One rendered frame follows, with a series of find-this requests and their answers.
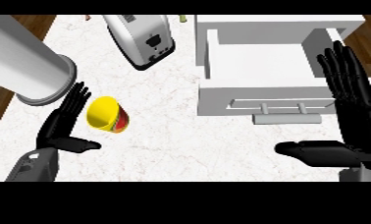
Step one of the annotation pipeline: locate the white cylindrical container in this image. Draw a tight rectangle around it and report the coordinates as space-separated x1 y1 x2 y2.
0 15 78 107

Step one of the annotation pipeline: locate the white cabinet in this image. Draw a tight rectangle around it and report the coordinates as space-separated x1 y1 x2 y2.
194 15 367 67

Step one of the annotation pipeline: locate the silver toaster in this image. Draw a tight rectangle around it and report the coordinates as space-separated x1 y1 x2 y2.
102 15 177 72

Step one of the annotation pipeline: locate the grey drawer handle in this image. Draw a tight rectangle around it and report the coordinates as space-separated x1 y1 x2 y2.
252 102 324 126

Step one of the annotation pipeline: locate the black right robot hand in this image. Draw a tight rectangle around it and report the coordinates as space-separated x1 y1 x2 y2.
274 39 371 171

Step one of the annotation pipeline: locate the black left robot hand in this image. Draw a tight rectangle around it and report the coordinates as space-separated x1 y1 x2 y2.
35 82 103 154

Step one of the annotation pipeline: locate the white open drawer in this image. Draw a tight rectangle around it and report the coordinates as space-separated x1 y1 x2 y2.
196 28 345 117

